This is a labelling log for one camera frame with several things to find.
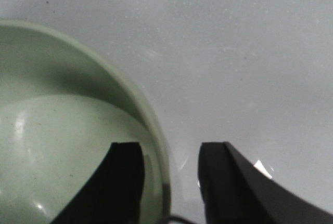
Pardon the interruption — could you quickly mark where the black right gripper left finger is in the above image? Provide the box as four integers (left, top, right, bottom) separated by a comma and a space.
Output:
52, 142, 145, 223

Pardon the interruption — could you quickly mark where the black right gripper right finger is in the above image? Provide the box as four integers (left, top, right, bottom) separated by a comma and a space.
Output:
198, 142, 332, 223

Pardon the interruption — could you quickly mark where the green bowl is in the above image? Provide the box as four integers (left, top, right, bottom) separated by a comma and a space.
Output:
1, 19, 171, 223

